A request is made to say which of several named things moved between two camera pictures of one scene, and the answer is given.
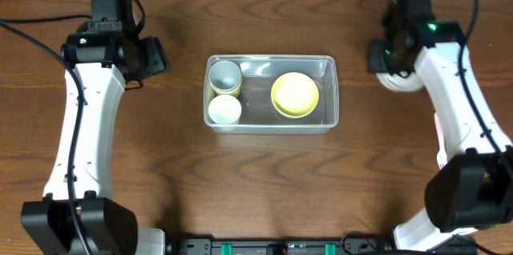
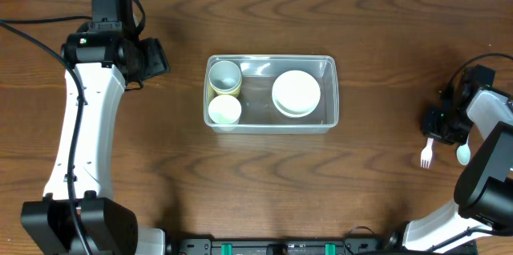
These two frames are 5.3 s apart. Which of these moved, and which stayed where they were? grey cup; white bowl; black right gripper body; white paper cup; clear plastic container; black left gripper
Moved: black right gripper body; white bowl
Stayed: clear plastic container; black left gripper; white paper cup; grey cup
